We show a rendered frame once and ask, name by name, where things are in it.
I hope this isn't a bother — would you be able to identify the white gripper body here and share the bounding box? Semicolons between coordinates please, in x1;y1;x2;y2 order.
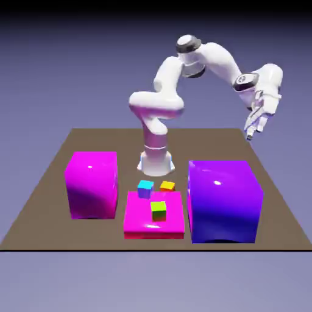
244;90;268;134

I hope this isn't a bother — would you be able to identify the small orange cube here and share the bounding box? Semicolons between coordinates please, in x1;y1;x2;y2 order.
159;180;176;193

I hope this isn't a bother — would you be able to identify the small cyan cube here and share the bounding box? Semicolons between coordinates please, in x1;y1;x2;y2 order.
136;179;155;200

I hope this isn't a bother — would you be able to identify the small green cube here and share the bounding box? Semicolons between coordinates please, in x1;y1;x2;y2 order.
150;200;168;222

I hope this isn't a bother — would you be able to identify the large purple box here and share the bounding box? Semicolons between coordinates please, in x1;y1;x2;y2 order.
186;160;265;244

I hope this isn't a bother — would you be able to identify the flat magenta box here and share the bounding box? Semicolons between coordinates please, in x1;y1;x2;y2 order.
123;191;185;240

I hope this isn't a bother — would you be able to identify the large magenta box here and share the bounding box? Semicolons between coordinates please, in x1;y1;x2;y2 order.
64;151;119;220

